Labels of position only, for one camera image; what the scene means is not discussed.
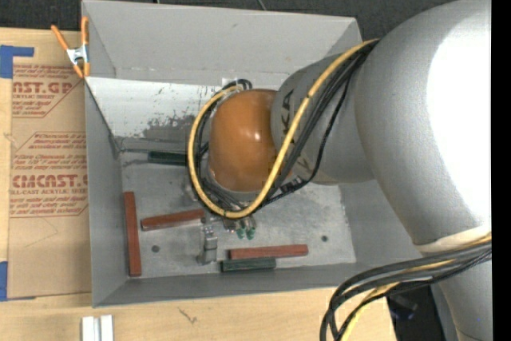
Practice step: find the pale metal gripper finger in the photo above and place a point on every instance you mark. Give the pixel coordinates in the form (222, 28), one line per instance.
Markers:
(211, 245)
(202, 247)

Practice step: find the brown cardboard board red print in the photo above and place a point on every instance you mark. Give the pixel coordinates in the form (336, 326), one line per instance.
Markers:
(48, 251)

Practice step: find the red-brown flat block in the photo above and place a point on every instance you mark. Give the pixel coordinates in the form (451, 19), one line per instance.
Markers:
(267, 252)
(171, 219)
(132, 235)

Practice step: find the grey metal bin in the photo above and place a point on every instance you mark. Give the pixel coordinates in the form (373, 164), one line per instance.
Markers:
(167, 44)

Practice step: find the dark green flat block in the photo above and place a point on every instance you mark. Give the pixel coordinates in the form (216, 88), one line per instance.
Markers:
(247, 264)
(165, 157)

